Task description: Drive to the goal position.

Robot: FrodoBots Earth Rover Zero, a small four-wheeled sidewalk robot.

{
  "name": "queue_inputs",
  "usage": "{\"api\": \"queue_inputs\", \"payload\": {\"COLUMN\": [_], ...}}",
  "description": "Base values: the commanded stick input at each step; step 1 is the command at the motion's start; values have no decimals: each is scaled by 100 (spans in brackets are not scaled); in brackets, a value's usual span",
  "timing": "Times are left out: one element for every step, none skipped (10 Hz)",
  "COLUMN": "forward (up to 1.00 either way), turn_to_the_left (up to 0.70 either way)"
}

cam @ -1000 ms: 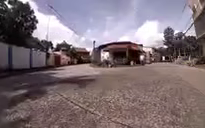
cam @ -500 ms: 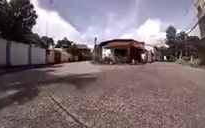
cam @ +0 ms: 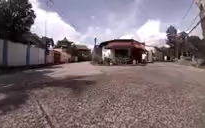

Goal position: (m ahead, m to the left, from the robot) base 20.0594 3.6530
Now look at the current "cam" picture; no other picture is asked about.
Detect building with red roof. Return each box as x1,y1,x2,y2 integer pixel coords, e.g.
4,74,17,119
92,38,149,66

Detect grey concrete road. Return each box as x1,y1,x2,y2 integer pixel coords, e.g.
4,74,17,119
0,61,205,128

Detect row of low buildings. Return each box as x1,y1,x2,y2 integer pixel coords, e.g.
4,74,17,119
43,36,93,65

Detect distant trees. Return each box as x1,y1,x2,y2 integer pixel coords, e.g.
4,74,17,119
164,25,204,61

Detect large dark tree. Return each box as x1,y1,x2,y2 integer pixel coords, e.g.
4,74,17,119
0,0,38,44

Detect white wall with blue posts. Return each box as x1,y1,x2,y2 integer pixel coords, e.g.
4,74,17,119
0,35,47,68

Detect overhead wires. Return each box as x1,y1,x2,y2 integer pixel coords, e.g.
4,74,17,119
176,0,205,38

